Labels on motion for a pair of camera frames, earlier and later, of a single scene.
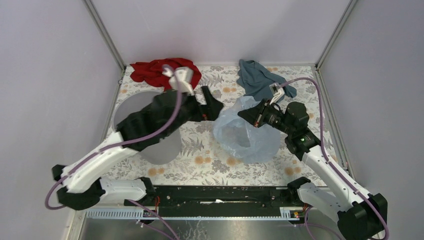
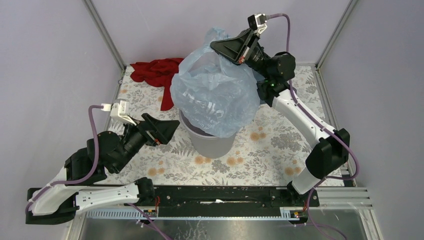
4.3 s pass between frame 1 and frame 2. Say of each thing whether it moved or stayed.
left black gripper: moved
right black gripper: moved
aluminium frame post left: stayed
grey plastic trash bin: moved
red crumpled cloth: stayed
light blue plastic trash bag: moved
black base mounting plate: stayed
